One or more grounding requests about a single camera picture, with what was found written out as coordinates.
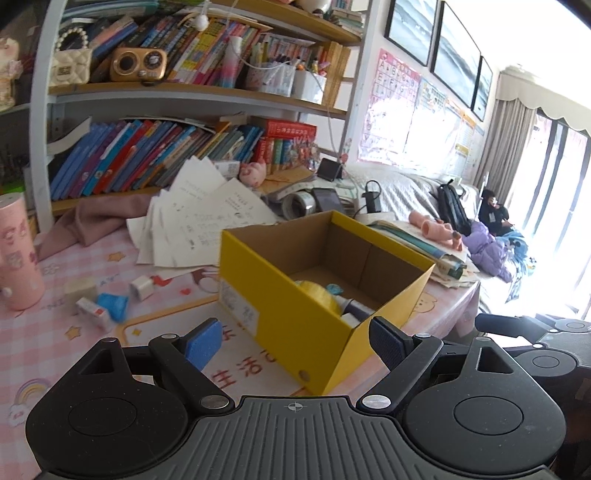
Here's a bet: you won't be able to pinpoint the white charger plug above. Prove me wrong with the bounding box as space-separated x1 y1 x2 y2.
129 275 155 301

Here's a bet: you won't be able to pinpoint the row of blue children's books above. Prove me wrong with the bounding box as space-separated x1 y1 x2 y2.
48 117 266 201

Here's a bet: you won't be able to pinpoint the grey curtain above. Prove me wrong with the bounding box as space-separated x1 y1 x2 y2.
478 97 541 232

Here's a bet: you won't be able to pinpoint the small framed seascape picture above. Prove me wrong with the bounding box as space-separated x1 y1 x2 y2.
471 55 494 121

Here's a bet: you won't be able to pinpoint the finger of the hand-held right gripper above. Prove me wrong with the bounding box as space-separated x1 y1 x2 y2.
536 313 591 334
475 313 555 344

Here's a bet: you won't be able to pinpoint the small black stand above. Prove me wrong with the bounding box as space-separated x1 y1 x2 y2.
318 158 345 182

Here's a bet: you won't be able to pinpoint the pink pig toy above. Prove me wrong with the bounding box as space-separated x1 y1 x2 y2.
238 161 267 188

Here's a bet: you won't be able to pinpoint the clear marker holder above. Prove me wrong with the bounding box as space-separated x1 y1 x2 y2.
245 60 296 97

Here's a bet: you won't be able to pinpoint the brown retro radio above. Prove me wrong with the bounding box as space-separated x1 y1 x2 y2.
110 46 168 85

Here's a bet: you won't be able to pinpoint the grey quilted sofa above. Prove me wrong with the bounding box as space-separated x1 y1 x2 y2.
344 164 536 319

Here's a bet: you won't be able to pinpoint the cream quilted purse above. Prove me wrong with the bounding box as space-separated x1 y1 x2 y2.
48 27 93 88

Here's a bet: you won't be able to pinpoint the pile of workbooks and papers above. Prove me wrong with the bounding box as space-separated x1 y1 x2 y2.
360 217 481 289

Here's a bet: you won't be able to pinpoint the purple jacket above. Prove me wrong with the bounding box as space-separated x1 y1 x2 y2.
462 222 513 282

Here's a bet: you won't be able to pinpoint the large framed seascape picture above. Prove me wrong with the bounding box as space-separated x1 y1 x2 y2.
431 2 483 108
384 0 441 68

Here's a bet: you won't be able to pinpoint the pink alphabet wall poster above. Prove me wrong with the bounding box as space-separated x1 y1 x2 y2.
358 48 423 164

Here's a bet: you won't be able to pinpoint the yellow cardboard box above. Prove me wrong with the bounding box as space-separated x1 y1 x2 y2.
218 210 437 397

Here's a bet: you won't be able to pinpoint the colourful wall chart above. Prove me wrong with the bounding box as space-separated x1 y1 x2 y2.
406 78 450 169

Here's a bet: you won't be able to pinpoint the pink toy figure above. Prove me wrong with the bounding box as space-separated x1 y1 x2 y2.
410 212 465 250

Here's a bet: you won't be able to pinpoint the silver tape roll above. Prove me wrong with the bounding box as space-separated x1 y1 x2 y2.
281 190 317 221

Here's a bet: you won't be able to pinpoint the thick red reference books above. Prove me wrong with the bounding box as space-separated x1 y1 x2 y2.
255 117 321 175

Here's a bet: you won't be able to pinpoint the pink checked cloth desktop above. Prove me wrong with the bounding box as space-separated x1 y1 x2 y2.
0 222 481 480

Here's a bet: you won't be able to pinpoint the beige eraser block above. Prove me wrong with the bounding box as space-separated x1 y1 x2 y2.
64 278 99 301

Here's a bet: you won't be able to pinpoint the pink doll figurine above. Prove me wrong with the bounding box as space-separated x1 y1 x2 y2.
0 37 21 112

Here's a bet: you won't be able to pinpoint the black phone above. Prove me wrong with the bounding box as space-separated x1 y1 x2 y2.
311 187 345 215

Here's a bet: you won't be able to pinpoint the black power adapter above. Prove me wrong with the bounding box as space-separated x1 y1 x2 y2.
361 180 384 214

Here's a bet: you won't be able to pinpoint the black backpack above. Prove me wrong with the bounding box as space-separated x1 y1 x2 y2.
436 182 472 236

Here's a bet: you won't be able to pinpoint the light blue cloth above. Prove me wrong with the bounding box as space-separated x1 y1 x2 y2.
501 231 539 303

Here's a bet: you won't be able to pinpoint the pastel gradient bottle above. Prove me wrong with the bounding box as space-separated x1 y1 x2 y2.
222 37 243 88

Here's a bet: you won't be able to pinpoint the yellow packing tape roll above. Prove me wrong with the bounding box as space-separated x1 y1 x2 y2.
293 279 345 319

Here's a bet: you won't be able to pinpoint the pink printed cylindrical cup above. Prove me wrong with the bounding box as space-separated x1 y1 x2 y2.
0 191 46 311

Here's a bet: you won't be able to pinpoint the pink cloth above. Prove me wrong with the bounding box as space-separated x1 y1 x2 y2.
37 193 155 261

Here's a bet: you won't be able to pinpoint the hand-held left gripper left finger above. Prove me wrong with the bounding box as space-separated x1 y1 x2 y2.
69 318 234 414

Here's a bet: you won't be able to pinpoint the pile of white paper sheets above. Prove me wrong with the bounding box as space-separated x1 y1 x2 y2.
126 157 282 268

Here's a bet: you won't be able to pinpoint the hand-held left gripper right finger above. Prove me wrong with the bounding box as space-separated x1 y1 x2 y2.
358 316 532 411

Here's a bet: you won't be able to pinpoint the small white and red box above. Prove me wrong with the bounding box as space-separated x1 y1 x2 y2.
75 298 114 332

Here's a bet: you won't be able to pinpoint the white bookshelf with wooden boards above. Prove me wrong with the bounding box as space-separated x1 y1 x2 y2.
0 0 375 232

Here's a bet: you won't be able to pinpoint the row of colourful books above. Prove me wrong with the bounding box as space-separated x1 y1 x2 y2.
88 14 273 86

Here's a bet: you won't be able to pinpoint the white pen holder box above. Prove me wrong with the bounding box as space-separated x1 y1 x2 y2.
292 69 328 104

